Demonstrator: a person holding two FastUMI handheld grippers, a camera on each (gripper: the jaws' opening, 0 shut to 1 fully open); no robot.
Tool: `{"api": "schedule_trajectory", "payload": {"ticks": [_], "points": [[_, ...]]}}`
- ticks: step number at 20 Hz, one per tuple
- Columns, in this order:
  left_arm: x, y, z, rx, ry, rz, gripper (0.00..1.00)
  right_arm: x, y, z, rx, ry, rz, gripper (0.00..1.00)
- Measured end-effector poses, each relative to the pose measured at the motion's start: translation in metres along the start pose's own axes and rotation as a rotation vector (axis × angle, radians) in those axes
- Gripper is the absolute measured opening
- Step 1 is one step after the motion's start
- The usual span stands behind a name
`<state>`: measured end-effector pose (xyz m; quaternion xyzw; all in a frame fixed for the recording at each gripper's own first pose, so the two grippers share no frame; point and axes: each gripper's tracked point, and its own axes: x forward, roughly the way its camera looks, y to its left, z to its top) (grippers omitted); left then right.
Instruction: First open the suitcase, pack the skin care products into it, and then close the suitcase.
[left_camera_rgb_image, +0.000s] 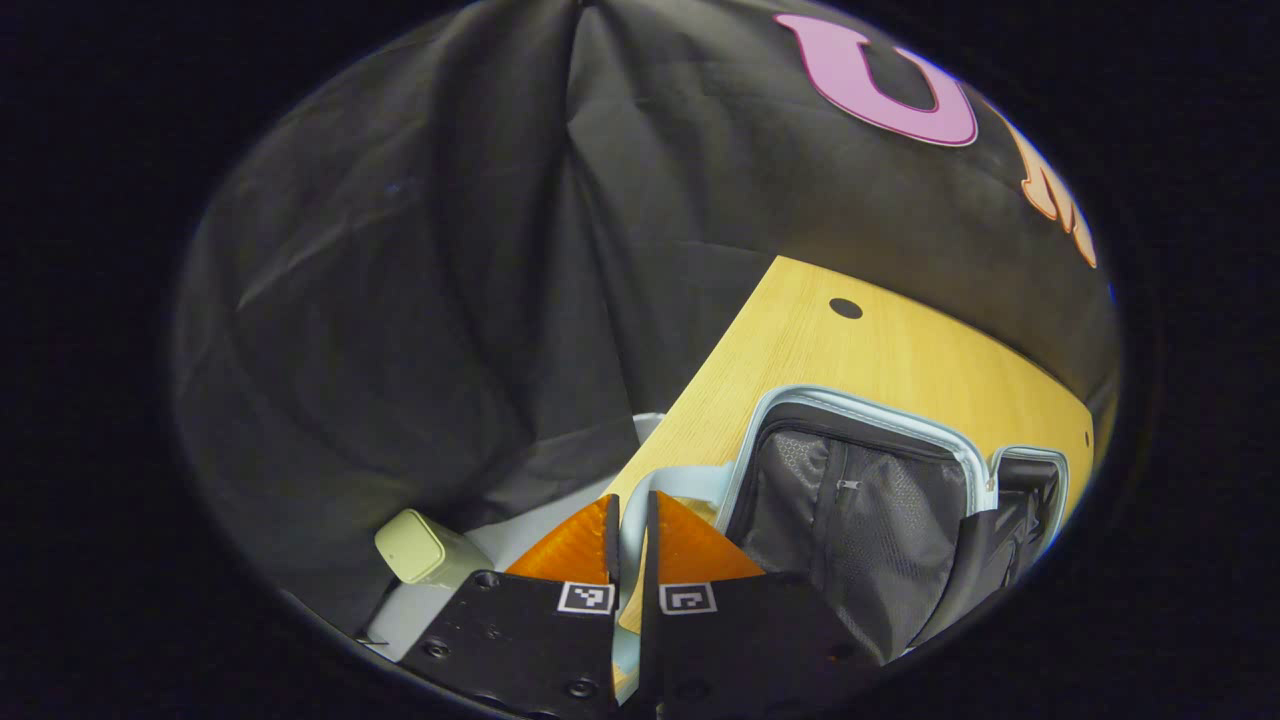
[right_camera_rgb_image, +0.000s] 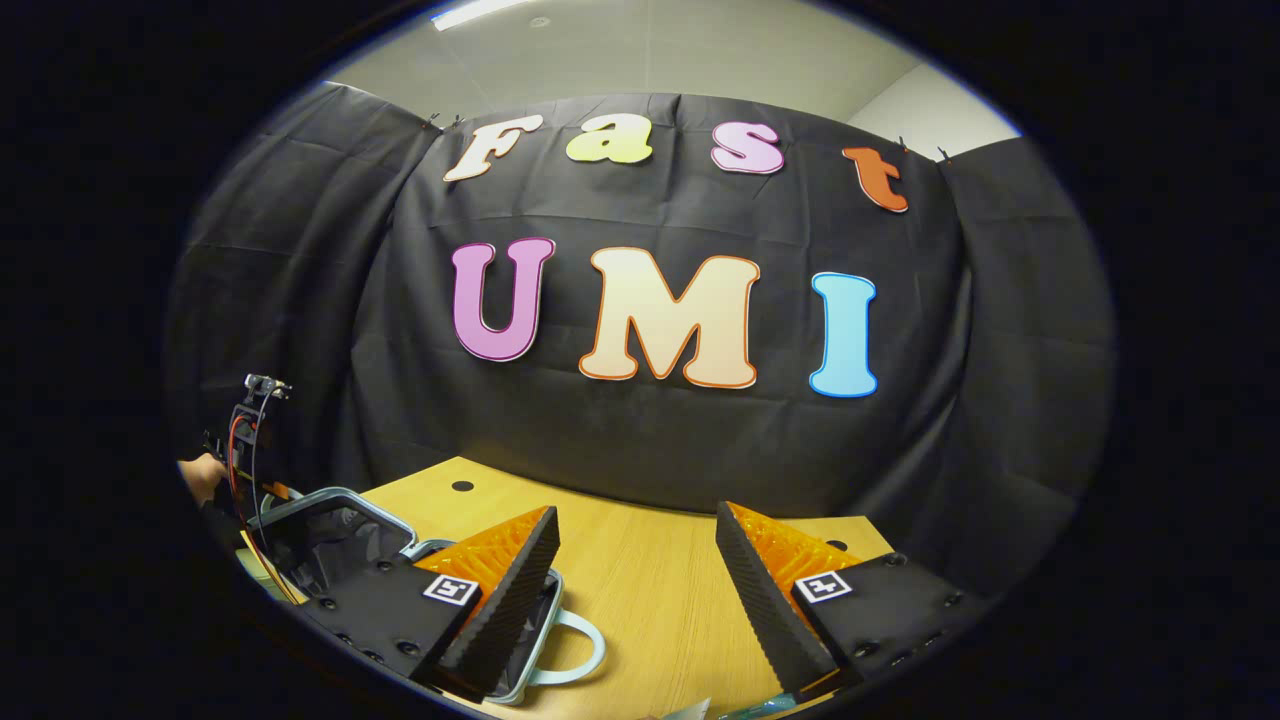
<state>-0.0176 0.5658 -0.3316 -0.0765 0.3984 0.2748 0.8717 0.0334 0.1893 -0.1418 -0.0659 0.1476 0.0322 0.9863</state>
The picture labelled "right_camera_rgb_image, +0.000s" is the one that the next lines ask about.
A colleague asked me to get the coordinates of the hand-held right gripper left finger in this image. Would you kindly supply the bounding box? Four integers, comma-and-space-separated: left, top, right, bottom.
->
298, 505, 561, 703

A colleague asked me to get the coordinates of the black backdrop cloth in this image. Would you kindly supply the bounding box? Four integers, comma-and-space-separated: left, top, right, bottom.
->
165, 80, 1119, 601

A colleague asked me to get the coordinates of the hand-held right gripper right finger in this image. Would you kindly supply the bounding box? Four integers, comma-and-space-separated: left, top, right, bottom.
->
714, 500, 991, 703

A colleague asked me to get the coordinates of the ceiling light panel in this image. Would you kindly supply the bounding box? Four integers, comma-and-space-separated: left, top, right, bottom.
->
430, 0, 536, 31

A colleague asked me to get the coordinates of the light blue suitcase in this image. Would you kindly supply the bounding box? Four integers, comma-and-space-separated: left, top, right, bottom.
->
245, 487, 607, 707

